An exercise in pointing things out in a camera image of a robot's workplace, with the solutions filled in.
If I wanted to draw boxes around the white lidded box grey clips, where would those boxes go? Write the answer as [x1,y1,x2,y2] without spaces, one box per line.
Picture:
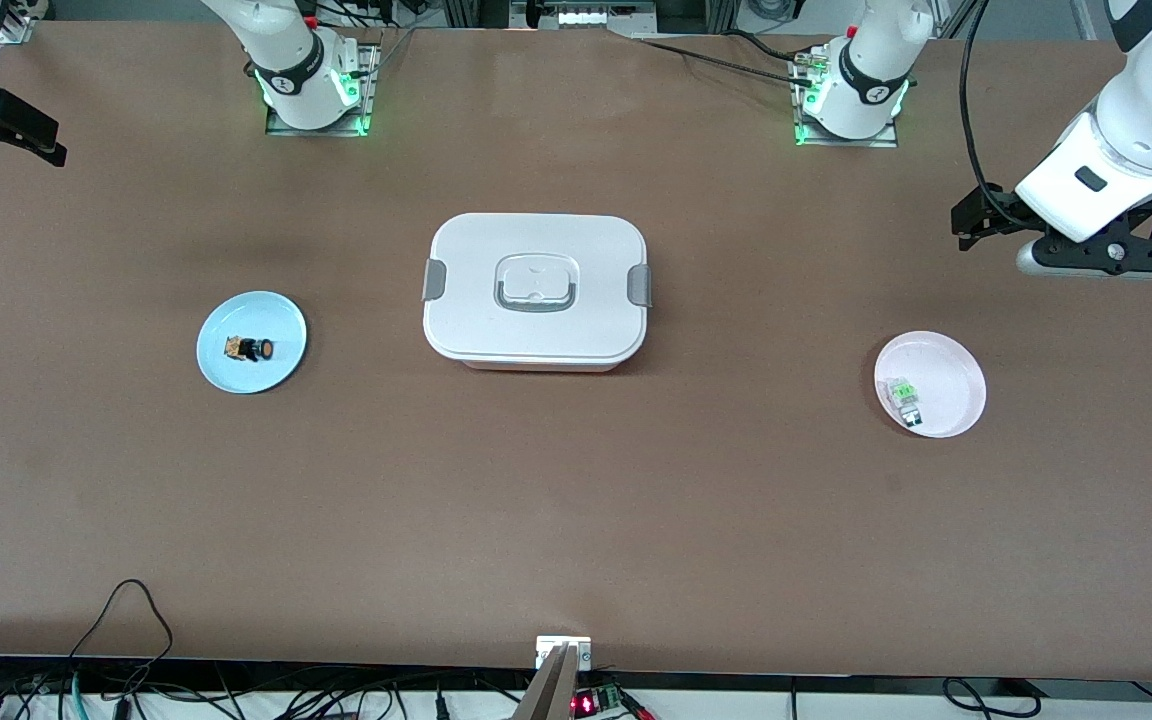
[422,212,653,373]

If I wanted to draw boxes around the pale pink round plate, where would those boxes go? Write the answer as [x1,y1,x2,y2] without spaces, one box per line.
[874,331,988,439]

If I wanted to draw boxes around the light blue round plate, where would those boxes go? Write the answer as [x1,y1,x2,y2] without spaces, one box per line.
[196,291,308,395]

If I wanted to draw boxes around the black device with white light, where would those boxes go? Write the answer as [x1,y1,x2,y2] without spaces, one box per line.
[524,0,659,30]

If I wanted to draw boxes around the small white mounting plate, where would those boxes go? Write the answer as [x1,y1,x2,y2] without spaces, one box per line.
[536,636,592,669]

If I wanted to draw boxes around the circuit board with red display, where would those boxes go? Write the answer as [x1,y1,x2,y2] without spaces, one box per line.
[571,684,629,719]

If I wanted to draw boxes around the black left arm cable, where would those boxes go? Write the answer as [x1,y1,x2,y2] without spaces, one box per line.
[958,0,1003,199]

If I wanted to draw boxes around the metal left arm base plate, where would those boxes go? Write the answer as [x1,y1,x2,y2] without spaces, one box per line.
[791,50,900,149]

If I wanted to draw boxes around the green and clear switch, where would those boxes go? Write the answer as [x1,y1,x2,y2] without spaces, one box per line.
[886,377,925,428]

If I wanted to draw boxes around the long black table cable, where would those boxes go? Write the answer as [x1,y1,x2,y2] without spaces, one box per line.
[626,36,819,89]

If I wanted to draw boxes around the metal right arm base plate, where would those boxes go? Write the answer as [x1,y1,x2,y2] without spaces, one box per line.
[265,40,383,138]

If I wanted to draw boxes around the thin grey cable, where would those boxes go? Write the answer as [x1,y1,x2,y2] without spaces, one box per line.
[364,27,419,79]

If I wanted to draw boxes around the black looped cable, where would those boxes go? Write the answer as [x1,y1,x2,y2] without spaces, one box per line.
[66,579,175,691]

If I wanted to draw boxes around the black curled cable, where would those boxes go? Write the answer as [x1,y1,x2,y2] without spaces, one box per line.
[941,678,1047,719]

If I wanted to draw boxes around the aluminium camera support bar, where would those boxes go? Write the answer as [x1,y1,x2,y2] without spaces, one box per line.
[514,643,582,720]

